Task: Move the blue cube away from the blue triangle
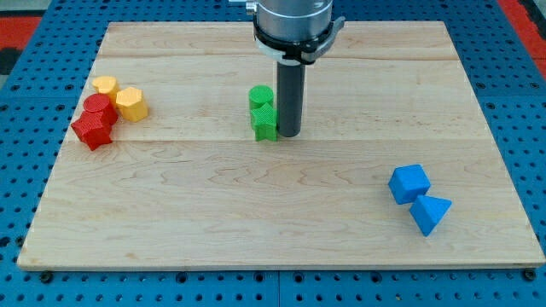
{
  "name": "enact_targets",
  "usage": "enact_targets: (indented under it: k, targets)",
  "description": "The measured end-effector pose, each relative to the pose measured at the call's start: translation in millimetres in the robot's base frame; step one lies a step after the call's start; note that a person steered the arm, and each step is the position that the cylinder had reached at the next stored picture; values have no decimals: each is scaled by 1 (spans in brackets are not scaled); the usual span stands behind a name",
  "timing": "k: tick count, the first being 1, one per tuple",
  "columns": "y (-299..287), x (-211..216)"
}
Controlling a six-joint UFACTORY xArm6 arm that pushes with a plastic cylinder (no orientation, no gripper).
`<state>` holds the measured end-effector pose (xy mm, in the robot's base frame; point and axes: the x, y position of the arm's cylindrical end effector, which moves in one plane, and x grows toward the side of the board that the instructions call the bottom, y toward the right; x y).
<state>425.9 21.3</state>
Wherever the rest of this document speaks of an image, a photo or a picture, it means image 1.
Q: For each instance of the green star block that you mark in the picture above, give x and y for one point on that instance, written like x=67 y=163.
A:
x=264 y=123

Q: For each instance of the blue triangle block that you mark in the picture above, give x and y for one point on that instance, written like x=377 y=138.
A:
x=428 y=212

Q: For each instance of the yellow heart block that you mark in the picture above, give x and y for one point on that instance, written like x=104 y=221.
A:
x=107 y=85

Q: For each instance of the red cylinder block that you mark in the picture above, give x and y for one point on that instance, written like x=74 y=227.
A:
x=100 y=103

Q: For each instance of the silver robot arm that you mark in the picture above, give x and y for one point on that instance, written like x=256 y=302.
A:
x=291 y=20

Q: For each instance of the green cylinder block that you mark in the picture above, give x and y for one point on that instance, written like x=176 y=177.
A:
x=260 y=95

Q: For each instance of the wooden board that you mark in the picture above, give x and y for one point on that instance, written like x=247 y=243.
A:
x=189 y=187

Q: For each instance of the yellow hexagon block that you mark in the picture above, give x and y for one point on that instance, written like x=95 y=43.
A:
x=132 y=104

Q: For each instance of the blue cube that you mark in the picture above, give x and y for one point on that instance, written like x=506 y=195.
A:
x=408 y=182

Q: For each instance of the red star block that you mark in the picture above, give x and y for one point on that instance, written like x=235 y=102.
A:
x=93 y=129

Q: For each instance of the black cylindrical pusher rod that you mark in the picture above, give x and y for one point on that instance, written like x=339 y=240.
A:
x=290 y=96

